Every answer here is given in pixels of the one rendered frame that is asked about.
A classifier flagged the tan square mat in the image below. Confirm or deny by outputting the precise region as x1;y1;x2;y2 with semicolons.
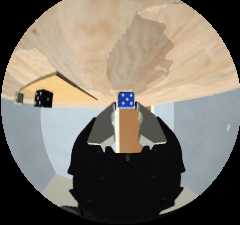
19;71;98;101

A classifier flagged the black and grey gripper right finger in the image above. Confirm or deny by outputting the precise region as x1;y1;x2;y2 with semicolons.
135;101;186;173

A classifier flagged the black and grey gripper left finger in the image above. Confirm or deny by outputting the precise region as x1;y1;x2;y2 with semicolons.
67;101;116;175

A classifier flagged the white die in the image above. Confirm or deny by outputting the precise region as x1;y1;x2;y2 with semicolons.
14;92;24;104

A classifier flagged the blue die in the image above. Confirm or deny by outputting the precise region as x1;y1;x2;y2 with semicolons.
118;92;135;108

